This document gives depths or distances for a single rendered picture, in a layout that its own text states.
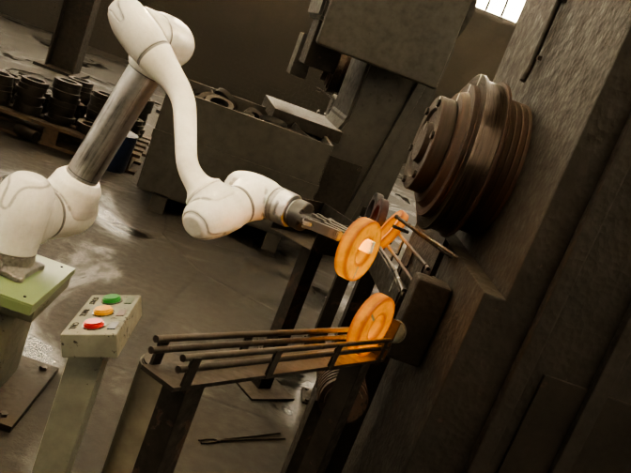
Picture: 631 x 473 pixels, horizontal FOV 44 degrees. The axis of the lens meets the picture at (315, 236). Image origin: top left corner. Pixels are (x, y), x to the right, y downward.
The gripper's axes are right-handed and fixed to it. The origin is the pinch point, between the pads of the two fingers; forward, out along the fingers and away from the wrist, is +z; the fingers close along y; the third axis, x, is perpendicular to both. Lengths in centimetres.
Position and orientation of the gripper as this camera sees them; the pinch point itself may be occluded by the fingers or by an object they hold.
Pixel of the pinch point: (360, 242)
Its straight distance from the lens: 185.6
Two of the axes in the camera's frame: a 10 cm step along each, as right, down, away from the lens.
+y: -5.2, 0.1, -8.5
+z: 7.9, 3.7, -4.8
